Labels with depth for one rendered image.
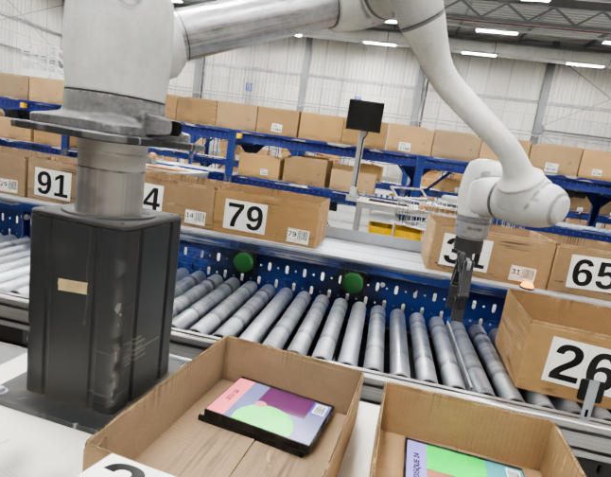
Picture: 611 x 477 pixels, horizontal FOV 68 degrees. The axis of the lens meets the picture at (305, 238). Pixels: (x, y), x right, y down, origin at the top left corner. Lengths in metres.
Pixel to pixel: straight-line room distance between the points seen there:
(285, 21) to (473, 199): 0.63
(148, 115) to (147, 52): 0.09
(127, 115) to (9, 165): 1.44
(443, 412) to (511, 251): 0.89
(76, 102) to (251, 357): 0.54
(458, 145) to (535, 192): 5.03
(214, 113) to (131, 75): 5.85
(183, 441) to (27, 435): 0.23
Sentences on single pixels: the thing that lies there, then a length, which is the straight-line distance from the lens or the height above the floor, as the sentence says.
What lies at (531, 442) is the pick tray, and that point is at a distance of 0.92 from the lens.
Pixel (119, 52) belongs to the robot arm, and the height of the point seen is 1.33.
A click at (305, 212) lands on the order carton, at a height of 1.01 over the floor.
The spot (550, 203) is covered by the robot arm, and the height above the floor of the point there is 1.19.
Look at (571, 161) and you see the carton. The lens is 6.47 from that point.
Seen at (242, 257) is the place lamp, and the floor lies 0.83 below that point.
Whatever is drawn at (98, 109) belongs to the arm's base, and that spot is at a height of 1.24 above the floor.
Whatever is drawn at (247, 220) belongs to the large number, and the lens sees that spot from 1.67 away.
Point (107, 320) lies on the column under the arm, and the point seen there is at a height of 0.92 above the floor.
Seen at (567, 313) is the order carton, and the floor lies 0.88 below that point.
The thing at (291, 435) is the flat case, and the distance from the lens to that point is 0.78.
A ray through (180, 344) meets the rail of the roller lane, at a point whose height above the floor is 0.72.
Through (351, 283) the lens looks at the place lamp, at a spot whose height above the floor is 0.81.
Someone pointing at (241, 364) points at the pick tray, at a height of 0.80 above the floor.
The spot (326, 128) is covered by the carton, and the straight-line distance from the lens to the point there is 6.19.
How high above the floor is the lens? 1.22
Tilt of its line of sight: 11 degrees down
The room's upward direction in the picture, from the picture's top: 8 degrees clockwise
